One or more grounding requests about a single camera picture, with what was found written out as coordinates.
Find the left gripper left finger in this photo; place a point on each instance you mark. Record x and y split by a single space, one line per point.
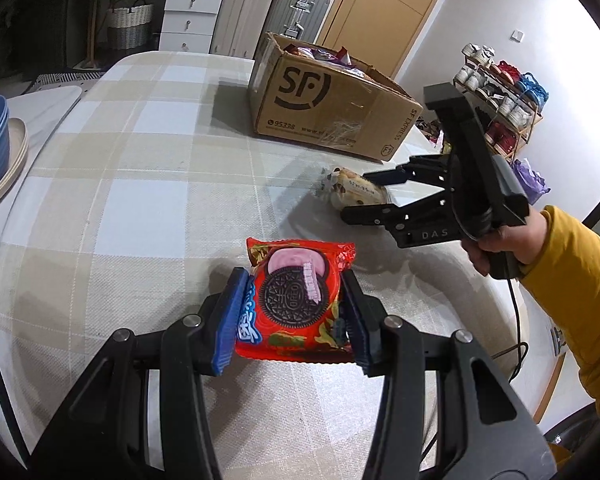
198 345

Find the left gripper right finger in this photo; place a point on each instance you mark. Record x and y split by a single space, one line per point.
384 345

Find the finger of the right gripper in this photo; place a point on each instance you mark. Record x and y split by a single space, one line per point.
380 212
395 174

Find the raisin biscuit package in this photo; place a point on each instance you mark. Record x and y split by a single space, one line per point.
343 188

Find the red strawberry Oreo packet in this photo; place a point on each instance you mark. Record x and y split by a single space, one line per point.
291 308

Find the purple grape gummy bag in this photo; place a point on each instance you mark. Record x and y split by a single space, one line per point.
319 54

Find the yellow right sleeve forearm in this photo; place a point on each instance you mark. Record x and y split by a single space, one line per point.
564 279

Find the right hand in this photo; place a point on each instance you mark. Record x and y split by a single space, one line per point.
526 242

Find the wooden shoe rack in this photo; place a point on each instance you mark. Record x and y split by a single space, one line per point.
511 102

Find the SF cardboard box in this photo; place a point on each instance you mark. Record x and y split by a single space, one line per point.
354 110

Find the checkered tablecloth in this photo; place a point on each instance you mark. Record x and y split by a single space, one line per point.
139 206

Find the wooden door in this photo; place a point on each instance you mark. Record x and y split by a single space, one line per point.
378 32

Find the silver suitcase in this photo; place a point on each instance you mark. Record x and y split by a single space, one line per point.
296 19

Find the white suitcase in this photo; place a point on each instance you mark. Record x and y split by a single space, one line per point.
238 27

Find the woven laundry basket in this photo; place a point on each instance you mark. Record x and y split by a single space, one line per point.
129 27

